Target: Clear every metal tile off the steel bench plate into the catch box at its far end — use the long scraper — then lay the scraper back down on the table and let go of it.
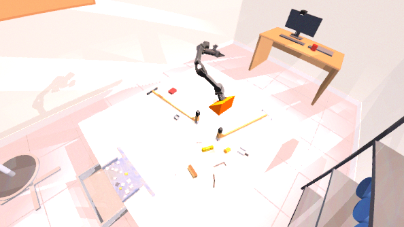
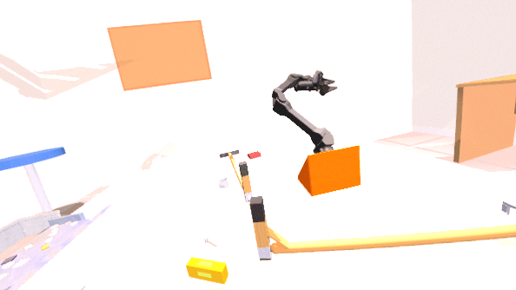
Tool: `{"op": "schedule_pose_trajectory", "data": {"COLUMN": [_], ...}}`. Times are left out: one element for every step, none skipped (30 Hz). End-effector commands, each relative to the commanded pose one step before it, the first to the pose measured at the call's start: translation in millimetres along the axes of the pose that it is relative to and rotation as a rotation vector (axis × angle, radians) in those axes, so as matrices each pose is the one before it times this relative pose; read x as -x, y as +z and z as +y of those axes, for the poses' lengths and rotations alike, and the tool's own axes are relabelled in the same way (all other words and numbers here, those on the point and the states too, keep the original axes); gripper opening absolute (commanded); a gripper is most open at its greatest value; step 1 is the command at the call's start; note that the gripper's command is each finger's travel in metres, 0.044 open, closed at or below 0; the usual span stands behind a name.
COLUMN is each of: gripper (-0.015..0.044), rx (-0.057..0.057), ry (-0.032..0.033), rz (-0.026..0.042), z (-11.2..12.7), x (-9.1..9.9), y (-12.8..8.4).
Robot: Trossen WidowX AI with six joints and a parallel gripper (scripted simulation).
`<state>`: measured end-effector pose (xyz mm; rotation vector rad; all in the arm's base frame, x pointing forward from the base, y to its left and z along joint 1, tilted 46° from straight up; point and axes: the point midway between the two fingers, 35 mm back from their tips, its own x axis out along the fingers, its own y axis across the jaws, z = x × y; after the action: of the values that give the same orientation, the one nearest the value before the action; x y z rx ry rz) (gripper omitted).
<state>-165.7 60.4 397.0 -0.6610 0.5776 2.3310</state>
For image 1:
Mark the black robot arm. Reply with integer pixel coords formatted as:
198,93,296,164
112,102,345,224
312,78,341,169
194,41,227,101

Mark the yellow rectangular bar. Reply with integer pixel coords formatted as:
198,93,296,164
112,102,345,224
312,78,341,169
202,145,214,152

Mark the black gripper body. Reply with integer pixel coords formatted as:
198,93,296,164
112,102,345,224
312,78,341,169
208,49,220,58

